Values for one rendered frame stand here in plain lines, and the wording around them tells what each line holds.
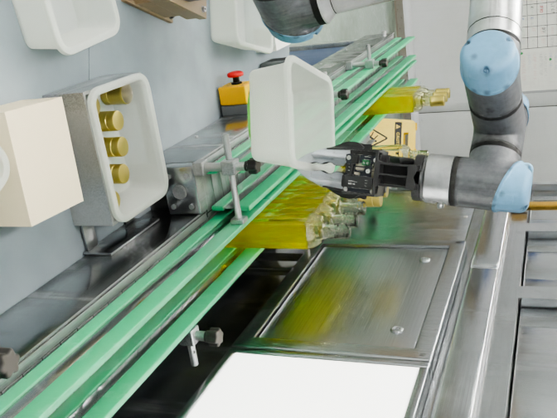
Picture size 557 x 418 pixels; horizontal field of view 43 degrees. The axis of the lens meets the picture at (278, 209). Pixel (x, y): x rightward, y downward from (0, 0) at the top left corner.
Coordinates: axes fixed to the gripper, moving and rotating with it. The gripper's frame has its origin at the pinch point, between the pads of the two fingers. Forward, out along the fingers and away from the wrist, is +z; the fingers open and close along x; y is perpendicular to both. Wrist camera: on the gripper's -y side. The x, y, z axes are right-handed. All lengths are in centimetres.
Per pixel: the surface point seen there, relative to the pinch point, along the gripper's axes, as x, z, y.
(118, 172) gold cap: 4.4, 29.7, 9.9
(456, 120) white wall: -50, 65, -615
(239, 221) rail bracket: 11.4, 13.8, -6.2
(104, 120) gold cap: -4.1, 32.4, 11.3
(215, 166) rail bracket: 1.9, 18.2, -3.2
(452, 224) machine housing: 11, -17, -61
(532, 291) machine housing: 19.1, -36.9, -27.1
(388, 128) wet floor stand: -25, 71, -355
